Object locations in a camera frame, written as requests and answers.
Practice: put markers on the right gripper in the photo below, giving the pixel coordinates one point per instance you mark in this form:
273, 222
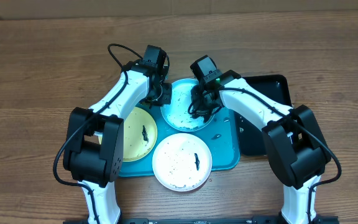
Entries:
198, 106

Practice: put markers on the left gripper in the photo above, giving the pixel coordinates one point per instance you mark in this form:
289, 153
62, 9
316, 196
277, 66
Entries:
166, 98

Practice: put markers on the light blue plate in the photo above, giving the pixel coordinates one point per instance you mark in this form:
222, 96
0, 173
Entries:
176, 113

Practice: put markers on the white plate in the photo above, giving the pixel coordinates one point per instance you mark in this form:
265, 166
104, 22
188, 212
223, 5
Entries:
182, 162

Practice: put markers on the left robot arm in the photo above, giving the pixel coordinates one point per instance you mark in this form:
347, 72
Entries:
94, 148

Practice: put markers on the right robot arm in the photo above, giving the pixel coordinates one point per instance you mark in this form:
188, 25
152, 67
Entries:
295, 146

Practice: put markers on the teal plastic tray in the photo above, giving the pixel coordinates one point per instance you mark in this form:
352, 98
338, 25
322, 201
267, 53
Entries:
219, 135

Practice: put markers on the black plastic tray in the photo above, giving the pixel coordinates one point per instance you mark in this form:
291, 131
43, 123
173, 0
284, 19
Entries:
250, 139

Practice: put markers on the yellow plate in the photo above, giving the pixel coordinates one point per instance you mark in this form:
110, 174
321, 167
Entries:
140, 135

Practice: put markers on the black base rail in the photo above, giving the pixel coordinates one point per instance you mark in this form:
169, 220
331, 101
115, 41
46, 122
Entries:
253, 220

